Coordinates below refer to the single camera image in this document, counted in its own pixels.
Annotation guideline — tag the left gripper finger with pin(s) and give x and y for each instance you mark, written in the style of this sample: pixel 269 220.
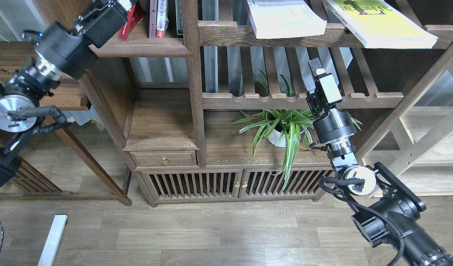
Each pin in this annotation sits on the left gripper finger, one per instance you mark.
pixel 127 4

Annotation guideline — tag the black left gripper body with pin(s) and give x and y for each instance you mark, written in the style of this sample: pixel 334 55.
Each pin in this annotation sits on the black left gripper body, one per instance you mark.
pixel 100 21

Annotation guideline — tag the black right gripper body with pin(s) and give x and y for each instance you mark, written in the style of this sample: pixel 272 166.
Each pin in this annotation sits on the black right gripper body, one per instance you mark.
pixel 323 98

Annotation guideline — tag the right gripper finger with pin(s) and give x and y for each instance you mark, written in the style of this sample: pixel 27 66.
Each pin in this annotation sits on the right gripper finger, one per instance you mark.
pixel 317 70

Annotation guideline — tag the red paperback book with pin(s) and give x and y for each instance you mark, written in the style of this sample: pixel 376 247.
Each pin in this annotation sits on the red paperback book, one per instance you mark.
pixel 134 16

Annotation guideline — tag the white paperback book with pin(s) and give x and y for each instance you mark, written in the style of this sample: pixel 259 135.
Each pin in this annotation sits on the white paperback book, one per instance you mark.
pixel 274 19

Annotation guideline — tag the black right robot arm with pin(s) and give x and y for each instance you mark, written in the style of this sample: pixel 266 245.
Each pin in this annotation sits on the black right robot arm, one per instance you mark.
pixel 385 210

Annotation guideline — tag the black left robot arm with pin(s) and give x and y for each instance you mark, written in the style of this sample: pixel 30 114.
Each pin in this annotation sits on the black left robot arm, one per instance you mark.
pixel 60 52

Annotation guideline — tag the dark maroon upright book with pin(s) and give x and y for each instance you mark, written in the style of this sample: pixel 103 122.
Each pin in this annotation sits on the dark maroon upright book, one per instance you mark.
pixel 153 11

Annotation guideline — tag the red white upright book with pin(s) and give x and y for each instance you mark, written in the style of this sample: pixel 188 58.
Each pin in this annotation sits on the red white upright book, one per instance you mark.
pixel 162 18

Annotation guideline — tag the green spider plant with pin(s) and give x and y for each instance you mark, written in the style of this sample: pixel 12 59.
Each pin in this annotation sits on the green spider plant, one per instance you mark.
pixel 285 129

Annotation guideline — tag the dark green upright book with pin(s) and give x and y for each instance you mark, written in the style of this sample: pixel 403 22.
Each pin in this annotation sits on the dark green upright book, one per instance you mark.
pixel 179 22

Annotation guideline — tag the white plant pot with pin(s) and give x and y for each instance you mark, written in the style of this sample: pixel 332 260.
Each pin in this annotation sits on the white plant pot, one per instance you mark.
pixel 275 136

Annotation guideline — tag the yellow green paperback book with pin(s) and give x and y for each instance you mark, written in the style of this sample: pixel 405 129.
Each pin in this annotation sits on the yellow green paperback book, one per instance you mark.
pixel 377 24

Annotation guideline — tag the dark wooden bookshelf cabinet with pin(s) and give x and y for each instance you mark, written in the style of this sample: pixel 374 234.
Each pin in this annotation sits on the dark wooden bookshelf cabinet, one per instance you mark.
pixel 166 97

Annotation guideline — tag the dark slatted wooden rack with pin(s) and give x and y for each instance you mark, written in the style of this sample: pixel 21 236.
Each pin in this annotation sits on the dark slatted wooden rack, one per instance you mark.
pixel 32 183

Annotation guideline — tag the white metal leg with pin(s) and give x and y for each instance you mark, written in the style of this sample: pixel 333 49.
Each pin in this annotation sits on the white metal leg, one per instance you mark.
pixel 53 240

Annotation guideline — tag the light wooden shelf frame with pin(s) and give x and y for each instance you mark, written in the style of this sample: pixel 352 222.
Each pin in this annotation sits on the light wooden shelf frame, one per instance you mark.
pixel 418 147

